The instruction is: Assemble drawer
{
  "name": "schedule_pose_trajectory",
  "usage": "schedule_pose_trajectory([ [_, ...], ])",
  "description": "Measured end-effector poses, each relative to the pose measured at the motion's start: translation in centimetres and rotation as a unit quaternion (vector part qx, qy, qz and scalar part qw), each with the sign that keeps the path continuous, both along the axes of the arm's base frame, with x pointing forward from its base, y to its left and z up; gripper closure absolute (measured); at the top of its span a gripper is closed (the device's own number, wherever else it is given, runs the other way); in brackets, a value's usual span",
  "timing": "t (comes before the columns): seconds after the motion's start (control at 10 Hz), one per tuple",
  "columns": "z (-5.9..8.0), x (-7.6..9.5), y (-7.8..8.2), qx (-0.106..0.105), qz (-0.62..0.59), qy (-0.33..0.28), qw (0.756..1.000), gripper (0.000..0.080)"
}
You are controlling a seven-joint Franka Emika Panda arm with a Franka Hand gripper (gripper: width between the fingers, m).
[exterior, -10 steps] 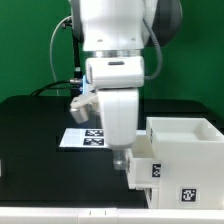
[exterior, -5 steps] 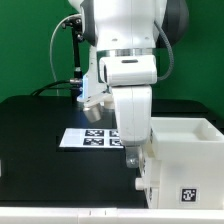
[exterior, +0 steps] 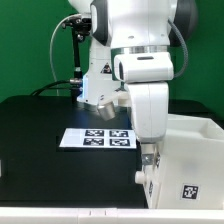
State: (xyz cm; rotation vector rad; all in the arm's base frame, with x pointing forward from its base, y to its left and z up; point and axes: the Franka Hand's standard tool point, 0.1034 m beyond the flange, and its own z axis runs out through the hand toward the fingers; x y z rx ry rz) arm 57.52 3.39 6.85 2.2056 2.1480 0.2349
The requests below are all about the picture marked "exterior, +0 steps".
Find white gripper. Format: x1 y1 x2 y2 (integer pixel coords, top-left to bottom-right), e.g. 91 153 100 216
127 82 169 166

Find white drawer cabinet box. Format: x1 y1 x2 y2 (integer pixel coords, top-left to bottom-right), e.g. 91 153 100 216
155 115 224 210

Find white drawer without knob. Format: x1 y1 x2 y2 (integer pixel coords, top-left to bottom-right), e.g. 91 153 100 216
135 156 160 209

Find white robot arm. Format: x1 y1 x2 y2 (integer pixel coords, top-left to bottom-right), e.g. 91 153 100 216
69 0 197 164

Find fiducial marker sheet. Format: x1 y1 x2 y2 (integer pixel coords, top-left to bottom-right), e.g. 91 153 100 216
59 128 136 149

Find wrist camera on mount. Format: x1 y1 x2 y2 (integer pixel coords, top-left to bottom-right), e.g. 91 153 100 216
97 90 129 121

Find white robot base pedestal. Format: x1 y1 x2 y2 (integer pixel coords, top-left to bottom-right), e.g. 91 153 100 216
77 38 121 110

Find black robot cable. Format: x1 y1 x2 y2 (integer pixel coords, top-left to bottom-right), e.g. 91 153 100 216
49 14 81 83

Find black camera stand pole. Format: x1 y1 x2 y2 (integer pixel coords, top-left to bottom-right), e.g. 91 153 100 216
62 14 92 102

